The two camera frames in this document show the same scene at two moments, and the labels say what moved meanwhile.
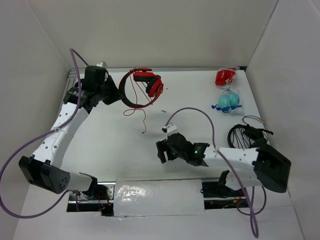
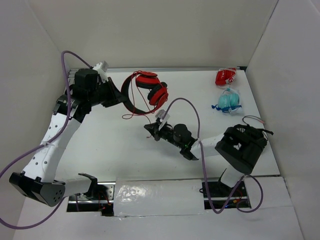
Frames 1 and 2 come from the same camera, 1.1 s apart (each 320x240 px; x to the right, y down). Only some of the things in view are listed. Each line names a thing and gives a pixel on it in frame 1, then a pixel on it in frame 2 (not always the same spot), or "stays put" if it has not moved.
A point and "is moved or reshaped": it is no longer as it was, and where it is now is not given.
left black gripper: x=111 y=92 stays put
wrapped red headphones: x=225 y=76 stays put
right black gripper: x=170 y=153 to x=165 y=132
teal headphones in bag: x=228 y=101 stays put
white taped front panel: x=147 y=197 stays put
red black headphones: x=154 y=87 is moved or reshaped
